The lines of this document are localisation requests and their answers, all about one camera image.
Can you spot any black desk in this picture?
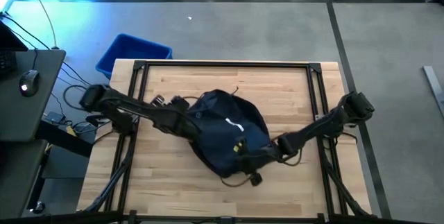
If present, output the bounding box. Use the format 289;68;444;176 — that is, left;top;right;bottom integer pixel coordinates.
0;49;67;142
0;139;48;218

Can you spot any navy blue backpack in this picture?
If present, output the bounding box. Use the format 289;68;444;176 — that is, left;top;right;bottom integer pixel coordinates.
187;85;277;188

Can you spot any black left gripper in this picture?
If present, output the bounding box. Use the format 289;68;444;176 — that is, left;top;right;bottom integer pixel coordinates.
155;107;203;144

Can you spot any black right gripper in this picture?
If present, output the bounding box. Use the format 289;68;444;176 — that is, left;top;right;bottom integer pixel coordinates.
238;137;282;175

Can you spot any black computer mouse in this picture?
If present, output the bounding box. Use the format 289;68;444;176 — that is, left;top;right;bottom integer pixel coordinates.
19;69;40;98

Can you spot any black floor cable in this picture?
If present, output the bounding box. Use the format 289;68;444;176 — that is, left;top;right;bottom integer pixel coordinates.
23;0;60;51

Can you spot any black aluminium table frame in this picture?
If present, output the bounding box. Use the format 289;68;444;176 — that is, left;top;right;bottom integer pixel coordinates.
78;60;374;224

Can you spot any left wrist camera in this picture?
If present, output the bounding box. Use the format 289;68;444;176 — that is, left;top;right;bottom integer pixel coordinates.
151;94;191;113

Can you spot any blue plastic bin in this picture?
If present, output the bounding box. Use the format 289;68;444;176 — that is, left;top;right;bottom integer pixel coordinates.
95;33;173;80

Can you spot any black keyboard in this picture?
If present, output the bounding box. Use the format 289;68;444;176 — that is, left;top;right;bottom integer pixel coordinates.
0;50;17;76

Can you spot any black power adapter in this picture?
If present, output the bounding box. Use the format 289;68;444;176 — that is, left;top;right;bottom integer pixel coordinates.
44;111;65;125

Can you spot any grey metal bar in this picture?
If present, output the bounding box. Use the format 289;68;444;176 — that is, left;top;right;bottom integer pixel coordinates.
422;65;444;118

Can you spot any black laptop screen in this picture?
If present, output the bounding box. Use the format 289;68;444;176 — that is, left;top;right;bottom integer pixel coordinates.
0;21;28;52

